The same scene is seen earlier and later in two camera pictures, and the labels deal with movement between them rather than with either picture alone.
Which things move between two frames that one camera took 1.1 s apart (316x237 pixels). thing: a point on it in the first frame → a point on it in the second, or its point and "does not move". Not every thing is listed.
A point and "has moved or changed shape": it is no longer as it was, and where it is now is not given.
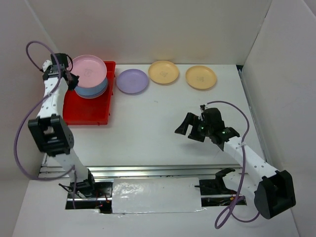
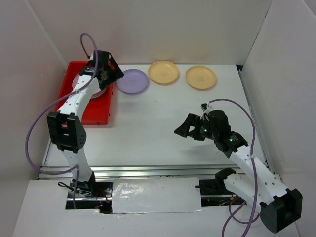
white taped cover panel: (156, 195) does not move
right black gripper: (193, 119) does not move
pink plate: (91, 69) has moved or changed shape
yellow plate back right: (200, 77) does not move
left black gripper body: (73, 84) → (112, 75)
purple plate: (132, 81) does not move
